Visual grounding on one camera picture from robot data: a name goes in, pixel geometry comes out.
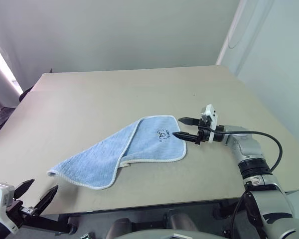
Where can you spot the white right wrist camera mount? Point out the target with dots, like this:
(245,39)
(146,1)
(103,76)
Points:
(213,117)

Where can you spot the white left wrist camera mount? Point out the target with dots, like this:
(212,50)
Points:
(1,201)

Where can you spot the dark grey rounded shape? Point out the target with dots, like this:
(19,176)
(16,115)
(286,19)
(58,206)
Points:
(182,220)
(123,229)

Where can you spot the silver robot torso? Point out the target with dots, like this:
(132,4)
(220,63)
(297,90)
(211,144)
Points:
(174,234)

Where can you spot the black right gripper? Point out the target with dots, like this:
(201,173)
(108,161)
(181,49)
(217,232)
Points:
(203,130)

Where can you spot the light blue towel white trim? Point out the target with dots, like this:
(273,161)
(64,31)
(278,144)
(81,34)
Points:
(102,159)

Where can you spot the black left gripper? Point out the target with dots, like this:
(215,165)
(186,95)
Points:
(17,211)

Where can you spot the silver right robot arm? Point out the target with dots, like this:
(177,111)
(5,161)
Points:
(249,149)

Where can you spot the black office chair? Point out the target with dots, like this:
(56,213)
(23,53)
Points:
(0,119)

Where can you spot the black chair backrest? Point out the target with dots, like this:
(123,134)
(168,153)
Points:
(26,94)

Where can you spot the black bar under table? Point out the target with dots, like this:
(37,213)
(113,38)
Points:
(52,225)

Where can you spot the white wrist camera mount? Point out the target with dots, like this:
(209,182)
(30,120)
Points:
(213,117)
(1,201)

